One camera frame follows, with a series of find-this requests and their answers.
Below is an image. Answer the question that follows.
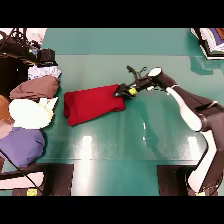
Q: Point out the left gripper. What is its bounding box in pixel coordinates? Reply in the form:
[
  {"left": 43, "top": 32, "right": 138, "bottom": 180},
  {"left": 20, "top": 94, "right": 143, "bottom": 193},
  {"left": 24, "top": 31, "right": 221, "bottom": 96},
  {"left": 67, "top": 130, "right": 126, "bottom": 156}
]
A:
[{"left": 38, "top": 47, "right": 58, "bottom": 68}]

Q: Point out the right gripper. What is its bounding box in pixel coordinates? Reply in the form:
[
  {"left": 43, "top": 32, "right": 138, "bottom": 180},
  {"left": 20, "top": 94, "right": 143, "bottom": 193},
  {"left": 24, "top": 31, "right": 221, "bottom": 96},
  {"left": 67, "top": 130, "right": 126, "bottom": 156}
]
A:
[{"left": 114, "top": 77, "right": 150, "bottom": 100}]

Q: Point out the red T-shirt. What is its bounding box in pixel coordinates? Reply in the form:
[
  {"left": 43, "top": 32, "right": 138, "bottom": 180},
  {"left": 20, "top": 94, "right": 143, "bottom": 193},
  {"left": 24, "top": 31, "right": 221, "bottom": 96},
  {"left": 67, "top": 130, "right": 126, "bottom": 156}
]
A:
[{"left": 63, "top": 83, "right": 127, "bottom": 127}]

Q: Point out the white patterned garment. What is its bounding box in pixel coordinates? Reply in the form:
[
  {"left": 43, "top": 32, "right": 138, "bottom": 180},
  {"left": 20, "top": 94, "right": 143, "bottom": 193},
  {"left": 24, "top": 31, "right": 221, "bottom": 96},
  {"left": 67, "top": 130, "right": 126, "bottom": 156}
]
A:
[{"left": 27, "top": 64, "right": 63, "bottom": 81}]

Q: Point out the brown garment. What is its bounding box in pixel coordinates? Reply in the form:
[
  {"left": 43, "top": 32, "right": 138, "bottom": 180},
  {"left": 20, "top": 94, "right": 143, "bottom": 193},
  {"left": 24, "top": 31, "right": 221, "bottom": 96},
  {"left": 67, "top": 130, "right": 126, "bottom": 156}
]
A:
[{"left": 9, "top": 75, "right": 61, "bottom": 103}]

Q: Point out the orange-brown garment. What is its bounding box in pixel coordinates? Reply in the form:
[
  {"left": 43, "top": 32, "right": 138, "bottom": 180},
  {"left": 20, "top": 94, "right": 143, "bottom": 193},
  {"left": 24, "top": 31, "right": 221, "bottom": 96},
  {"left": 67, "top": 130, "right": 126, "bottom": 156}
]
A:
[{"left": 0, "top": 94, "right": 16, "bottom": 140}]

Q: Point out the stack of folded clothes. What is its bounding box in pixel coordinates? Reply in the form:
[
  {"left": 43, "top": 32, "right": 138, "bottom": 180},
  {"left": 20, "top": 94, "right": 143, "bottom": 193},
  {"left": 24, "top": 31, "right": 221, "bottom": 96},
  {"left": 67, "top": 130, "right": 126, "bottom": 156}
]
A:
[{"left": 190, "top": 27, "right": 224, "bottom": 61}]

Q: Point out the purple garment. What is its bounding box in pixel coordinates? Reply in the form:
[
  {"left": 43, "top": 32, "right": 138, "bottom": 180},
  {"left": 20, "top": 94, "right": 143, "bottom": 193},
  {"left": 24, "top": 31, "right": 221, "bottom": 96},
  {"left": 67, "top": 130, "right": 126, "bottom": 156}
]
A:
[{"left": 0, "top": 127, "right": 46, "bottom": 168}]

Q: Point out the black cable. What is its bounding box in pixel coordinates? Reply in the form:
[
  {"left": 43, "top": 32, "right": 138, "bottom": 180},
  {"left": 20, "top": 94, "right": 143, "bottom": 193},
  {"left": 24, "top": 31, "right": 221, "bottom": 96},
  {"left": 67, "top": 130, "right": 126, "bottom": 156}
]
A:
[{"left": 0, "top": 148, "right": 46, "bottom": 196}]

